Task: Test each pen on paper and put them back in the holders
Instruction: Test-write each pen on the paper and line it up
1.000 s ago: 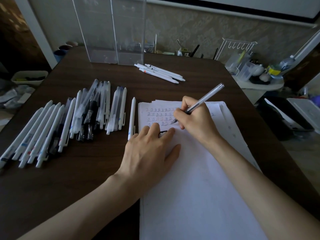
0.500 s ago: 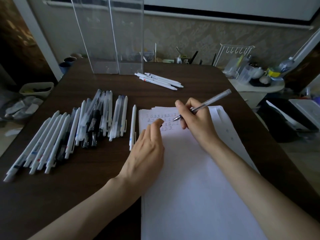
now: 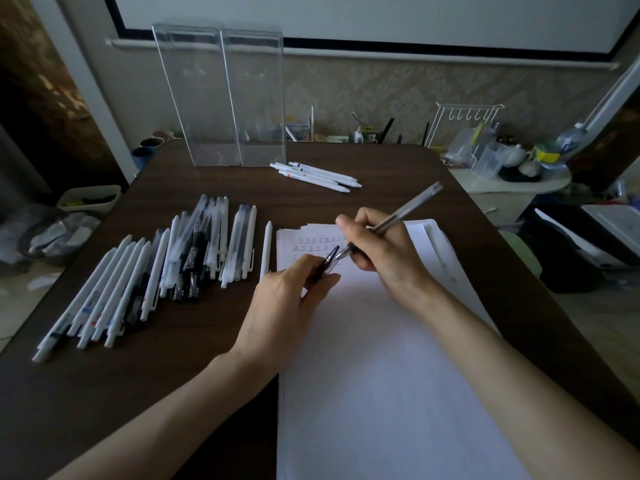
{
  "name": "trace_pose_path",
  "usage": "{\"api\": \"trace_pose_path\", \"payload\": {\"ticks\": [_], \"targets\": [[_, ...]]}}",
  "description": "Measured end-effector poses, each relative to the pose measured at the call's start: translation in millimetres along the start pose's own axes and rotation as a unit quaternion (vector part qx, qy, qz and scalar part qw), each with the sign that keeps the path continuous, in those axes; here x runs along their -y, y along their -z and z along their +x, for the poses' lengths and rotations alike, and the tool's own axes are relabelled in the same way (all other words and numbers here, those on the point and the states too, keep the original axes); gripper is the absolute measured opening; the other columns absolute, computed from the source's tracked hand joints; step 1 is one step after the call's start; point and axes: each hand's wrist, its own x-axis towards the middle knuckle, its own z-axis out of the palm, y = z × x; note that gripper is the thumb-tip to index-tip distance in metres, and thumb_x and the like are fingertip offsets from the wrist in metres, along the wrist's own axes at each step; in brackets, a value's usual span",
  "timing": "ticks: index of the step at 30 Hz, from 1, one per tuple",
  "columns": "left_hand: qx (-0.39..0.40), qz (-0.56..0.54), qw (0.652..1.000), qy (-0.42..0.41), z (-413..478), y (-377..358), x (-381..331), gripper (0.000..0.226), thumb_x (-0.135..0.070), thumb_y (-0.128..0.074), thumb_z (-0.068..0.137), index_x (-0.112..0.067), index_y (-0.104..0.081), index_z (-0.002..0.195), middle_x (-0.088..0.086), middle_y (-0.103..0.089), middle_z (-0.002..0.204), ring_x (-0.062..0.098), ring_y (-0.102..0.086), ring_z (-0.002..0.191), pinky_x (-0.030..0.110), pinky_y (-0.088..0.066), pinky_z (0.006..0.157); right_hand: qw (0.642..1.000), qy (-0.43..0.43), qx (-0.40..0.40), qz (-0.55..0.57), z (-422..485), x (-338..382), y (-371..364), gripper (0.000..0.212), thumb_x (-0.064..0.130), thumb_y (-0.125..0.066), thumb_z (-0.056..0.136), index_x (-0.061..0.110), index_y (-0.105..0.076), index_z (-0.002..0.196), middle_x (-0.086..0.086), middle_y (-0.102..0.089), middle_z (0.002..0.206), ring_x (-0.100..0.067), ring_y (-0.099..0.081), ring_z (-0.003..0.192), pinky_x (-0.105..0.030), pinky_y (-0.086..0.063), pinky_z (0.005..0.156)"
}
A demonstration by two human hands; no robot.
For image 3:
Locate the person's left forearm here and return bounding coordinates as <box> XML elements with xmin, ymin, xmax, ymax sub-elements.
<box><xmin>49</xmin><ymin>349</ymin><xmax>281</xmax><ymax>480</ymax></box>

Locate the clear plastic bottle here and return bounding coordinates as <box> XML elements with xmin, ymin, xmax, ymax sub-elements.
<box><xmin>555</xmin><ymin>122</ymin><xmax>589</xmax><ymax>155</ymax></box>

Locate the beige plastic bin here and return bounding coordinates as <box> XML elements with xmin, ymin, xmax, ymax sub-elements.
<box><xmin>56</xmin><ymin>184</ymin><xmax>123</xmax><ymax>214</ymax></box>

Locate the person's right forearm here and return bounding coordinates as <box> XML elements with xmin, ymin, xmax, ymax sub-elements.
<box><xmin>405</xmin><ymin>284</ymin><xmax>640</xmax><ymax>480</ymax></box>

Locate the grey curtain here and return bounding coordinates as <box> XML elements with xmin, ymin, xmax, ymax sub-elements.
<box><xmin>0</xmin><ymin>124</ymin><xmax>51</xmax><ymax>205</ymax></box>

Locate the black bag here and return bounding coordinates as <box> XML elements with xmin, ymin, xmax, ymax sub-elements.
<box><xmin>519</xmin><ymin>207</ymin><xmax>640</xmax><ymax>294</ymax></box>

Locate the black pen cap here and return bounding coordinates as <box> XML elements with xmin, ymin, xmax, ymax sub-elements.
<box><xmin>312</xmin><ymin>244</ymin><xmax>341</xmax><ymax>283</ymax></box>

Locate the person's left hand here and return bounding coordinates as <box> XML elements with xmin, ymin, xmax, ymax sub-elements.
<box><xmin>227</xmin><ymin>253</ymin><xmax>343</xmax><ymax>381</ymax></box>

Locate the black router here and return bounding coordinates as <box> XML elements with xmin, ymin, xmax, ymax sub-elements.
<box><xmin>377</xmin><ymin>117</ymin><xmax>431</xmax><ymax>145</ymax></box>

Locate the black round tray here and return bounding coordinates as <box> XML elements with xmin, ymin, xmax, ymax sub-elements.
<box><xmin>499</xmin><ymin>167</ymin><xmax>543</xmax><ymax>183</ymax></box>

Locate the clear plastic measuring jug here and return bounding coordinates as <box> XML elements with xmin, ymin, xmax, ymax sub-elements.
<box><xmin>475</xmin><ymin>141</ymin><xmax>507</xmax><ymax>179</ymax></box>

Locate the white wire hook rack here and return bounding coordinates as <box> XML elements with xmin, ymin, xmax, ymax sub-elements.
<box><xmin>425</xmin><ymin>102</ymin><xmax>506</xmax><ymax>168</ymax></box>

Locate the stack of white paper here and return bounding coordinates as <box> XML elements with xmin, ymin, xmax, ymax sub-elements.
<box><xmin>276</xmin><ymin>218</ymin><xmax>533</xmax><ymax>480</ymax></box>

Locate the group of colourful cups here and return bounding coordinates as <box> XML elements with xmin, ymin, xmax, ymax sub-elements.
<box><xmin>131</xmin><ymin>129</ymin><xmax>183</xmax><ymax>171</ymax></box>

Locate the white projector screen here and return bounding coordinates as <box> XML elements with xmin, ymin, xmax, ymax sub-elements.
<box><xmin>102</xmin><ymin>0</ymin><xmax>640</xmax><ymax>71</ymax></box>

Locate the translucent pen with blue cap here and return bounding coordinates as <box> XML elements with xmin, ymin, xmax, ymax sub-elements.
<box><xmin>235</xmin><ymin>203</ymin><xmax>249</xmax><ymax>275</ymax></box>

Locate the white teapot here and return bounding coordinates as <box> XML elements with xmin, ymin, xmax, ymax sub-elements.
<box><xmin>502</xmin><ymin>144</ymin><xmax>529</xmax><ymax>168</ymax></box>

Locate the person's right hand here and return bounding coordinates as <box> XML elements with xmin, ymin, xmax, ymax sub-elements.
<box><xmin>335</xmin><ymin>207</ymin><xmax>432</xmax><ymax>317</ymax></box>

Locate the white paper scrap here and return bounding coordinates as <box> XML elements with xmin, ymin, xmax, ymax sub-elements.
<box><xmin>27</xmin><ymin>272</ymin><xmax>63</xmax><ymax>291</ymax></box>

